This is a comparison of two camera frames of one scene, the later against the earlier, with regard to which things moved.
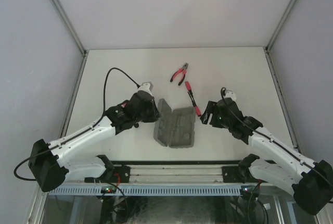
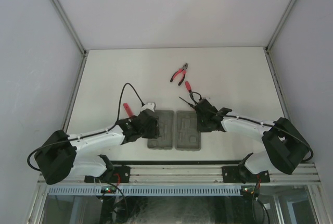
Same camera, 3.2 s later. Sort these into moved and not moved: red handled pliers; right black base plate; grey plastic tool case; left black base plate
Moved: grey plastic tool case
Not moved: red handled pliers; left black base plate; right black base plate
